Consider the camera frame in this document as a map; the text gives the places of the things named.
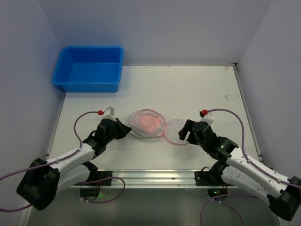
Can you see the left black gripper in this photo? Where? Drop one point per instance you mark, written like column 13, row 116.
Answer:
column 118, row 128

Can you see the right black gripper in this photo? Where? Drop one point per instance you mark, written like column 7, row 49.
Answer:
column 189, row 131

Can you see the white mesh laundry bag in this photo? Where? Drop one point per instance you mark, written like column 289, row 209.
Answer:
column 168, row 129

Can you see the pink bra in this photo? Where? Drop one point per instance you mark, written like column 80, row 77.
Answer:
column 150, row 122

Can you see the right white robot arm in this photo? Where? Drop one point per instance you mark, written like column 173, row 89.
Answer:
column 233, row 167

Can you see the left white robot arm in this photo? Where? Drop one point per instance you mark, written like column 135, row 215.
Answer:
column 46, row 179

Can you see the blue plastic bin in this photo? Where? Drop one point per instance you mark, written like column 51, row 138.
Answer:
column 89, row 69

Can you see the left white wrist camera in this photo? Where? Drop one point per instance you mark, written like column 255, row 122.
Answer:
column 109, row 113

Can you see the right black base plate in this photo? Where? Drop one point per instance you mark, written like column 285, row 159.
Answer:
column 208, row 178

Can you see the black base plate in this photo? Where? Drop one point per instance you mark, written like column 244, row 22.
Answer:
column 208, row 178
column 100, row 175

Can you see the aluminium mounting rail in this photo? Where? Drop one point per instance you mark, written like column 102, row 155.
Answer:
column 152, row 176

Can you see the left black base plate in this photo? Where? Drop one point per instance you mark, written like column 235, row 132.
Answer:
column 100, row 175

